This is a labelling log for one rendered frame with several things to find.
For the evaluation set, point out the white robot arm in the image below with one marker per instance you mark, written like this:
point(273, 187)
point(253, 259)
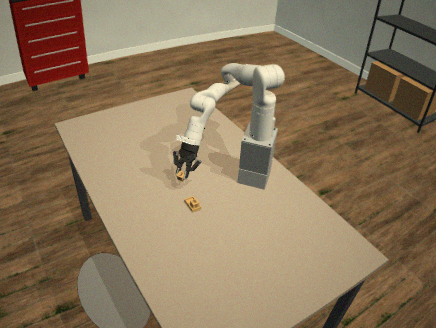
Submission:
point(263, 104)

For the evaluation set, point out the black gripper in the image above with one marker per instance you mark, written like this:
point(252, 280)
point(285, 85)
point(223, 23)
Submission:
point(188, 153)

